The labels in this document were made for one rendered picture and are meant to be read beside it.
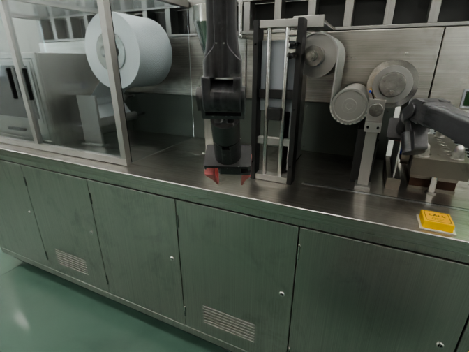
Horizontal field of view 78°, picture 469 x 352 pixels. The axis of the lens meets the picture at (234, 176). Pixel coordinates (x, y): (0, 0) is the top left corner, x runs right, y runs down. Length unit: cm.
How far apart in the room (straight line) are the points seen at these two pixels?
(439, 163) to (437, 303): 42
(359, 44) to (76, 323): 196
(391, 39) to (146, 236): 131
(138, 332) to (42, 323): 54
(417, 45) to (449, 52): 11
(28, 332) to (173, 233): 105
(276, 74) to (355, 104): 29
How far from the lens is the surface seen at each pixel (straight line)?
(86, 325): 192
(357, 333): 120
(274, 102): 105
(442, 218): 97
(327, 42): 111
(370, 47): 142
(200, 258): 124
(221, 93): 51
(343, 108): 111
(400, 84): 107
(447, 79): 144
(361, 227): 91
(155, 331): 177
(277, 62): 104
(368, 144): 108
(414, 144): 92
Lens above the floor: 132
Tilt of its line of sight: 22 degrees down
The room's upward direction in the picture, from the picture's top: straight up
